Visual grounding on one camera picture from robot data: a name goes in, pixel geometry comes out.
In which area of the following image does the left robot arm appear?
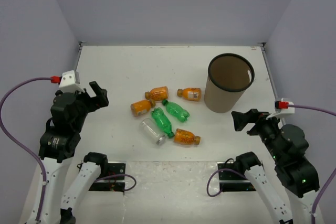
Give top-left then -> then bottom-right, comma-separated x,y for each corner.
27,81 -> 109,223

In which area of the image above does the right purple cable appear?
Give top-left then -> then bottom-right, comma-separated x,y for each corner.
279,100 -> 336,224

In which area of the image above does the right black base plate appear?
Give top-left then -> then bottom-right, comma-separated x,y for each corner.
217,159 -> 256,193

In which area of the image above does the orange bottle with barcode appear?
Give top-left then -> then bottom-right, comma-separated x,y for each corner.
177,88 -> 202,101

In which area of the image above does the green bottle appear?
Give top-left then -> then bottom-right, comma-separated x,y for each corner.
151,108 -> 175,138
162,99 -> 190,122

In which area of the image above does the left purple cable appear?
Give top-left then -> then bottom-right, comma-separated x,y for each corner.
0,76 -> 61,222

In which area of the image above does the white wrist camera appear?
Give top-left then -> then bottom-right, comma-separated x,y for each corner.
266,98 -> 295,120
59,70 -> 83,93

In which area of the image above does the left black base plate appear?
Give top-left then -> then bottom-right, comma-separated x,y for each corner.
88,161 -> 127,192

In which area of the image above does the brown cardboard bin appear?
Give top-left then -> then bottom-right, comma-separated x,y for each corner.
204,53 -> 255,113

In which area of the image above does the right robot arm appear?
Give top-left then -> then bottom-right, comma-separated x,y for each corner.
231,109 -> 320,223

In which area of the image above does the clear plastic jar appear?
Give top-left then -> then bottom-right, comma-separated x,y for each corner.
139,118 -> 166,146

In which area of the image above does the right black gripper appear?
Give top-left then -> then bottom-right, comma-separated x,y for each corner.
231,106 -> 285,161

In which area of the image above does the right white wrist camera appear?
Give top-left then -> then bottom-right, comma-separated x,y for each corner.
266,98 -> 295,120

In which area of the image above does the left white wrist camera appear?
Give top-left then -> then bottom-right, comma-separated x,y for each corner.
59,70 -> 83,93

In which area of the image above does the purple cable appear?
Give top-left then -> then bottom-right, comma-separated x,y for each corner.
0,76 -> 61,222
279,100 -> 336,224

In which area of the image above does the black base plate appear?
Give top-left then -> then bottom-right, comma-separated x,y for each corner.
217,159 -> 256,193
88,161 -> 127,192

